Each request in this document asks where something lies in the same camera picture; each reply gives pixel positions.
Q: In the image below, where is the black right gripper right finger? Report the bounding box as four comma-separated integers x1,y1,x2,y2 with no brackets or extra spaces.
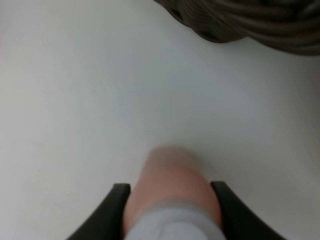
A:
210,181,282,240

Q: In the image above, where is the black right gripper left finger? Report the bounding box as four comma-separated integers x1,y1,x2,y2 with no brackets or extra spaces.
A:
68,183,131,240

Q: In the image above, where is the pink squeeze bottle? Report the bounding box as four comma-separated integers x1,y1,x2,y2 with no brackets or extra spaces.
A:
122,146,226,240

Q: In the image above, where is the dark brown wicker basket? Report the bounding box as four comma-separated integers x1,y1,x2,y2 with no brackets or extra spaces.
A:
157,0,320,56

